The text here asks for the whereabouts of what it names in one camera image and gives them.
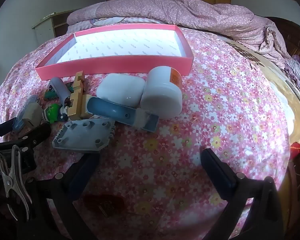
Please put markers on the clear blue plastic piece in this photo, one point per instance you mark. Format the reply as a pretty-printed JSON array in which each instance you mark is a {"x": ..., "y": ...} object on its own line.
[{"x": 17, "y": 125}]

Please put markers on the small green box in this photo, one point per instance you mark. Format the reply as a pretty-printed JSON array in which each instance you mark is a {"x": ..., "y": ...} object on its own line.
[{"x": 50, "y": 95}]

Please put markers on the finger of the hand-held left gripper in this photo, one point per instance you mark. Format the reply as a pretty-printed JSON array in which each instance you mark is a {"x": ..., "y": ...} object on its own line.
[
  {"x": 1, "y": 129},
  {"x": 37, "y": 132}
]

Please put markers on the green toy figure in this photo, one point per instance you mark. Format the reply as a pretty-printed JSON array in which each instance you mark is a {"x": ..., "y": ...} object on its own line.
[{"x": 52, "y": 111}]

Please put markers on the large metal spring clip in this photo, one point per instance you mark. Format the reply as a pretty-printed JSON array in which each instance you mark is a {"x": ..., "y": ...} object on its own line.
[{"x": 13, "y": 180}]

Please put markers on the white rounded plastic case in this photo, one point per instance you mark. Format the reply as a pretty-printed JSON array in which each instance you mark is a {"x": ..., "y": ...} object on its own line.
[{"x": 120, "y": 87}]

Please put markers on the pink cardboard box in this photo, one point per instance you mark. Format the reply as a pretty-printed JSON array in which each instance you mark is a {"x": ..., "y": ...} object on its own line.
[{"x": 115, "y": 65}]

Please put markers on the grey studded plastic plate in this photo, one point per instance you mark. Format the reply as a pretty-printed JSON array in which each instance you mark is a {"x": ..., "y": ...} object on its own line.
[{"x": 82, "y": 135}]

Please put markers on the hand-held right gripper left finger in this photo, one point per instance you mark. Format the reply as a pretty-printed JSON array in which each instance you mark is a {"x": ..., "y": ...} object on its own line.
[{"x": 82, "y": 175}]

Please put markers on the pink floral bedsheet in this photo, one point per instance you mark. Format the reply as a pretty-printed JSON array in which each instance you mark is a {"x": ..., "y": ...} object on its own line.
[{"x": 190, "y": 130}]

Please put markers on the pale bedside cabinet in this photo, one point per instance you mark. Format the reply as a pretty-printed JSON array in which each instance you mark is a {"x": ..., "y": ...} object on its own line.
[{"x": 43, "y": 30}]

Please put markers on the wooden puzzle block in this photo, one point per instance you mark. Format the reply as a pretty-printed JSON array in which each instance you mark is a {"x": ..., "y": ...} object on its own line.
[{"x": 76, "y": 97}]

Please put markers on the golden patterned mat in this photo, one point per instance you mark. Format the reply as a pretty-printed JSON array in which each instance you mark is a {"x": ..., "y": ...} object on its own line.
[{"x": 272, "y": 80}]

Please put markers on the lavender plastic tube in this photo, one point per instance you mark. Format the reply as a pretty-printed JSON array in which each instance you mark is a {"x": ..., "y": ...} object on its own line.
[{"x": 61, "y": 90}]

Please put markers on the dark wooden headboard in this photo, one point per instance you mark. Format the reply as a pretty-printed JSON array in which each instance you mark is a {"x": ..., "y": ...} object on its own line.
[{"x": 290, "y": 35}]

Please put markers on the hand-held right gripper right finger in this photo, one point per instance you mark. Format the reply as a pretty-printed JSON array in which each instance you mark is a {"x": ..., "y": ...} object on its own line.
[{"x": 220, "y": 177}]

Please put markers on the white jar with orange label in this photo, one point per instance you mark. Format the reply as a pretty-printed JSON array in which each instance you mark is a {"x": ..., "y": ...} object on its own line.
[{"x": 162, "y": 100}]

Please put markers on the white charger plug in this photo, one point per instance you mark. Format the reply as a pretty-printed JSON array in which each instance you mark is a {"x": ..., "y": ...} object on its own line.
[{"x": 31, "y": 113}]

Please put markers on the pink floral quilt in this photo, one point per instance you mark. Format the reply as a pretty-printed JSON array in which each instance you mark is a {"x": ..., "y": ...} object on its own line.
[{"x": 190, "y": 10}]

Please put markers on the blue curved plastic piece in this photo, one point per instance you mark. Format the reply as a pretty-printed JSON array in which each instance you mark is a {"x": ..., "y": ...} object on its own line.
[{"x": 107, "y": 110}]

